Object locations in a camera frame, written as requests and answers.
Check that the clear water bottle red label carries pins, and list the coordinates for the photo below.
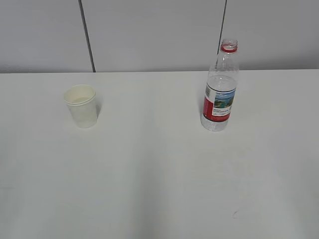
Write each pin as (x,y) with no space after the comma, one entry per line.
(221,87)

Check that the white paper cup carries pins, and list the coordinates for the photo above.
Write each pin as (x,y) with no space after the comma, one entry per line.
(80,100)

